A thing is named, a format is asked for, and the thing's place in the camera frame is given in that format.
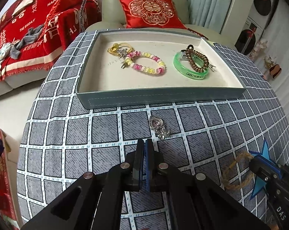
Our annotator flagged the brown wooden bead bracelet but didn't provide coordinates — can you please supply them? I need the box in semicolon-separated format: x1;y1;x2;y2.
221;152;255;192

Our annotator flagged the silver heart pendant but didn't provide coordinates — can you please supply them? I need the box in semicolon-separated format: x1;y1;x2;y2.
149;116;171;141

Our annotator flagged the pink yellow bead bracelet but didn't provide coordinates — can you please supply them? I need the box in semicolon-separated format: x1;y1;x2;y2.
125;50;166;76

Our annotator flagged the green jade bangle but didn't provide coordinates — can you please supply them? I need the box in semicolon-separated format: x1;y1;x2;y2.
173;52;208;80

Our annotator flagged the gold hair ties charm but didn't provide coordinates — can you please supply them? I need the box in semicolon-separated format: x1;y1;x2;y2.
107;43;134;58

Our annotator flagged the dark brown bead bracelet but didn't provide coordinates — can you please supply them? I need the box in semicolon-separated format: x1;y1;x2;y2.
185;47;210;74

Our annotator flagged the black hair claw clip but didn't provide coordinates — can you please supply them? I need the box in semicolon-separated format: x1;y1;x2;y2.
180;44;195;58

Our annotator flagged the silver hair clip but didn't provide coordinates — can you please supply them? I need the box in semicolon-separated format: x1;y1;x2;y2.
207;64;216;72

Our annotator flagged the cream jewelry tray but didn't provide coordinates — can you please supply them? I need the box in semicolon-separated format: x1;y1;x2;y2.
76;29;246;110

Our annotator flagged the blue star sticker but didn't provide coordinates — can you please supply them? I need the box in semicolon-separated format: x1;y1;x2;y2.
249;138;282;199

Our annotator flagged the red embroidered cushion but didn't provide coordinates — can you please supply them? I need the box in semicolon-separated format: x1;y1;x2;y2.
119;0;208;39

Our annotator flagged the flexible gooseneck phone holder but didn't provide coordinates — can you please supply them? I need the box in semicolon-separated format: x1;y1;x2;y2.
78;0;97;33

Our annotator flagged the teal curtain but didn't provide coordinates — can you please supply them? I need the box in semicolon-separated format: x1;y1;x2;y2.
187;0;231;33

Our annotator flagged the grey cloth on bed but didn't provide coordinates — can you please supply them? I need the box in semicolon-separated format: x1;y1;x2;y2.
10;24;44;60

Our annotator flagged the white washing machine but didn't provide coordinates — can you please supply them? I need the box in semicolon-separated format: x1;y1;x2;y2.
235;0;279;56

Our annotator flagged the red wedding blanket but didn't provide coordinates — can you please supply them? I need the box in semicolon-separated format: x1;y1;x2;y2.
0;0;102;87

